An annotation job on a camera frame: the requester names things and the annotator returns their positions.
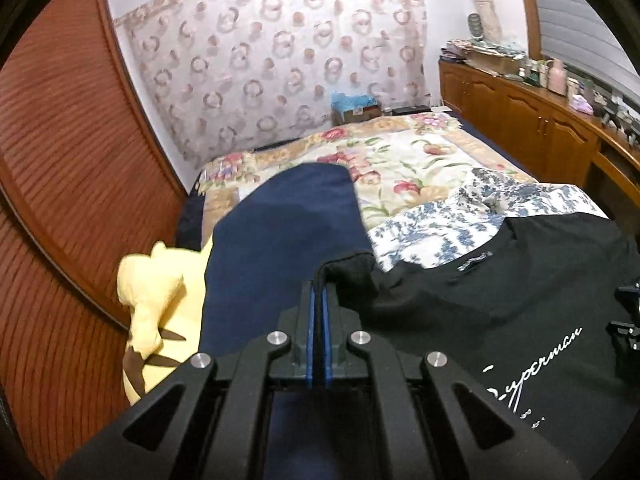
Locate navy blue garment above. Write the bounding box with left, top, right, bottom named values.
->
left=197, top=162, right=376, bottom=480

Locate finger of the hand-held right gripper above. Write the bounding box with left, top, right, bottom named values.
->
left=606, top=320, right=640, bottom=352
left=616, top=284, right=640, bottom=318

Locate ring patterned curtain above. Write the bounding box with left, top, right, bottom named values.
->
left=112, top=0, right=433, bottom=171

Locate wooden cabinet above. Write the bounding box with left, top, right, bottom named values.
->
left=437, top=57, right=640, bottom=221

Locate yellow plush toy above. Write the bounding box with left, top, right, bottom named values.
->
left=116, top=241, right=211, bottom=406

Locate cardboard box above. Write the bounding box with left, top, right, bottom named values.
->
left=331, top=102, right=383, bottom=127

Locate window blind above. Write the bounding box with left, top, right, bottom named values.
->
left=530, top=0, right=640, bottom=93

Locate pink flask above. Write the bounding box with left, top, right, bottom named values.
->
left=547, top=58, right=568, bottom=95

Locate pile of papers and clutter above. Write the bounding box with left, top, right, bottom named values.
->
left=440, top=37, right=528, bottom=76

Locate black printed t-shirt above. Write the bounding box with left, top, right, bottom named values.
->
left=320, top=212, right=640, bottom=480

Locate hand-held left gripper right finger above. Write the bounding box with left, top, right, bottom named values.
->
left=320, top=280, right=583, bottom=480

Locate wooden window frame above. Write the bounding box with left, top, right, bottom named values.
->
left=515, top=0, right=547, bottom=61

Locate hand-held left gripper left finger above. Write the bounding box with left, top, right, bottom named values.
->
left=55, top=280, right=318, bottom=480

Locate floral bedspread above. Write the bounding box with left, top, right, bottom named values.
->
left=192, top=112, right=541, bottom=261

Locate blue white floral cloth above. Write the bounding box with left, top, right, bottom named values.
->
left=367, top=167, right=611, bottom=273

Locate wooden louvered wardrobe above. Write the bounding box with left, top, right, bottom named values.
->
left=0, top=0, right=201, bottom=480

